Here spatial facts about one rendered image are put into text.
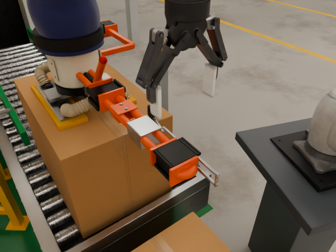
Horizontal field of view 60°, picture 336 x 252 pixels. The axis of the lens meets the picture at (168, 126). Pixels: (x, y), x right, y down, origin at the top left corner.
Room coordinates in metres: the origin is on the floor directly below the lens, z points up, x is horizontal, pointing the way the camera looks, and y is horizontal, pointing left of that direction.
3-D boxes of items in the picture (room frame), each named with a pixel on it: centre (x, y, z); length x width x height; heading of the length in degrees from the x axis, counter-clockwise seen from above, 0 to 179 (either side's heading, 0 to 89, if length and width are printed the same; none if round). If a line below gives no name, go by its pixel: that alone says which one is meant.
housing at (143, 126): (0.59, 0.06, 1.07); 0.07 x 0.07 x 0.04; 35
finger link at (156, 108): (0.46, 0.02, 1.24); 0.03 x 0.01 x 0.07; 36
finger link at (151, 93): (0.45, 0.04, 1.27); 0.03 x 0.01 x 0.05; 126
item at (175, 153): (0.47, -0.01, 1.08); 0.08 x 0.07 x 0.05; 35
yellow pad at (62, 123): (0.91, 0.41, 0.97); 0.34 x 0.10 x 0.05; 35
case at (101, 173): (0.97, 0.32, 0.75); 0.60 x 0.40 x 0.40; 35
